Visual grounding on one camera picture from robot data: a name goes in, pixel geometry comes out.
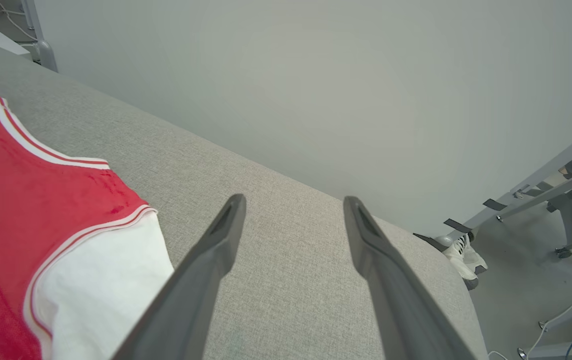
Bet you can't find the grey desk frame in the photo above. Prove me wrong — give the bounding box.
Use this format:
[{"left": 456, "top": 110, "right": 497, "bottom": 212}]
[{"left": 448, "top": 119, "right": 572, "bottom": 241}]

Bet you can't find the white sneaker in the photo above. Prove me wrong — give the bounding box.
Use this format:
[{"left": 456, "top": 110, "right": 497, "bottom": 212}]
[{"left": 442, "top": 233, "right": 488, "bottom": 291}]

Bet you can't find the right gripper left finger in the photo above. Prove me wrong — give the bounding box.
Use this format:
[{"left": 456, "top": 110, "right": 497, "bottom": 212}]
[{"left": 111, "top": 193, "right": 247, "bottom": 360}]

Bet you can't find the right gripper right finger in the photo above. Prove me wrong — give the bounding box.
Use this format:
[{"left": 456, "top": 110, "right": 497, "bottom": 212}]
[{"left": 343, "top": 195, "right": 477, "bottom": 360}]

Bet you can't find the red and white shirt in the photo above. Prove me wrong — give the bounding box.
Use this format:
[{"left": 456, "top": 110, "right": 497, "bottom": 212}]
[{"left": 0, "top": 87, "right": 175, "bottom": 360}]

